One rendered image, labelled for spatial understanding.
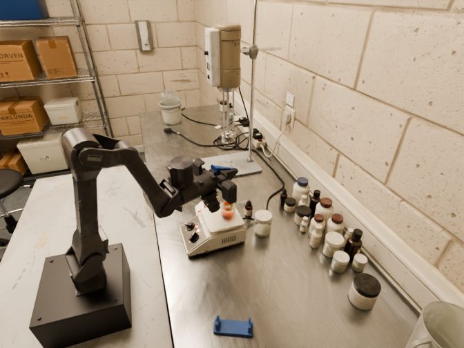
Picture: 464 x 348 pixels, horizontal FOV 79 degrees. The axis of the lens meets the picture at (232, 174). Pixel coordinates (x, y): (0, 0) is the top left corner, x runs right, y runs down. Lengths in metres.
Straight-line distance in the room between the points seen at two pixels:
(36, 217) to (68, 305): 0.57
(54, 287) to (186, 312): 0.33
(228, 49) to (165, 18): 2.07
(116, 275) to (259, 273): 0.40
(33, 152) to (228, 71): 2.37
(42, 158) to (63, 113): 0.48
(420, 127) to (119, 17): 2.75
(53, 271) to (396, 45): 1.06
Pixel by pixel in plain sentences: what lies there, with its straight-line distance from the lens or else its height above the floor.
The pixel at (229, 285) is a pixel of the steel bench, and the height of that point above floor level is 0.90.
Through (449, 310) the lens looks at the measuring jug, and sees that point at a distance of 0.84.
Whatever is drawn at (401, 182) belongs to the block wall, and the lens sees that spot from 0.92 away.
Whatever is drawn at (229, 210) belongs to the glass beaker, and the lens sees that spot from 0.90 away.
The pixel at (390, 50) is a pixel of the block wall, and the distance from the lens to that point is 0.92.
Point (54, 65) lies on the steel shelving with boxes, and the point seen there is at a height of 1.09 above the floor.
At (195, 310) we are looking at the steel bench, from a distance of 0.84.
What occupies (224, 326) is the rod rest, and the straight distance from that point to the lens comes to 0.81.
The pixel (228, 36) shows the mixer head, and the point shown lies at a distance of 1.12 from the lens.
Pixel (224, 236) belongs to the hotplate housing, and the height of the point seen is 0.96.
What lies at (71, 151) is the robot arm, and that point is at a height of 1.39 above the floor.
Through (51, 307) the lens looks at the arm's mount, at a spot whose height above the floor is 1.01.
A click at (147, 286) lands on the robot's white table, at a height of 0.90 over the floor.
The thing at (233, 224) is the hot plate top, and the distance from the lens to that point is 0.92.
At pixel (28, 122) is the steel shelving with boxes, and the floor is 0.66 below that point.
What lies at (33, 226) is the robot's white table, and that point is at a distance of 1.26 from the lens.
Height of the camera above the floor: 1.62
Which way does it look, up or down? 33 degrees down
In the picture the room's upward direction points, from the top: straight up
